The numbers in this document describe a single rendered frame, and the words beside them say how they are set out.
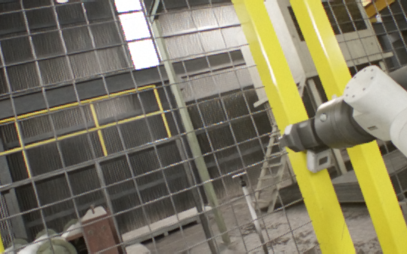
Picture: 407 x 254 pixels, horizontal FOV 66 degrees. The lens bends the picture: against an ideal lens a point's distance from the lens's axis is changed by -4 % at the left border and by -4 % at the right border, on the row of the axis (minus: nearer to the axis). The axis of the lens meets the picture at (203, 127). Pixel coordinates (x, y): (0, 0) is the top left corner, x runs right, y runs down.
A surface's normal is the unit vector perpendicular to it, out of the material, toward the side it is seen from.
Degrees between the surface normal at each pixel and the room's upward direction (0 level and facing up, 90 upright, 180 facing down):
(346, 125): 92
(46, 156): 90
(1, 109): 90
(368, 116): 130
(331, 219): 90
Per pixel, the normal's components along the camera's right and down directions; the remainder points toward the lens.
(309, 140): -0.89, 0.26
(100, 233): 0.31, -0.21
